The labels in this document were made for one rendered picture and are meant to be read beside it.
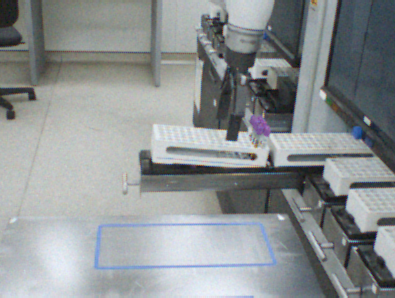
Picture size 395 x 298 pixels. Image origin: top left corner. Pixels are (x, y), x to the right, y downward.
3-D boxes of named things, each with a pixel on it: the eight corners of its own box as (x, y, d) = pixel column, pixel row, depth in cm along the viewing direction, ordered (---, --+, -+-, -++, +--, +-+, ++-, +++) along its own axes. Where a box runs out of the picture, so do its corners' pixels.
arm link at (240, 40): (231, 27, 125) (227, 52, 127) (269, 32, 126) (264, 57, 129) (224, 18, 133) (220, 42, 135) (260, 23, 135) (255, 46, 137)
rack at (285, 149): (365, 152, 156) (370, 132, 153) (381, 169, 147) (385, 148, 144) (265, 153, 152) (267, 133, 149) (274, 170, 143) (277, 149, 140)
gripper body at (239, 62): (223, 42, 135) (217, 77, 139) (230, 51, 128) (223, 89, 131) (252, 45, 136) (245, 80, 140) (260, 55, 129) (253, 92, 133)
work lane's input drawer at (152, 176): (370, 170, 161) (376, 142, 157) (391, 194, 149) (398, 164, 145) (121, 174, 151) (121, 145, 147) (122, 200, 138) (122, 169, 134)
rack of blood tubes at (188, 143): (256, 154, 151) (261, 133, 149) (265, 171, 142) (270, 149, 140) (150, 145, 146) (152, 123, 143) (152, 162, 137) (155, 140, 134)
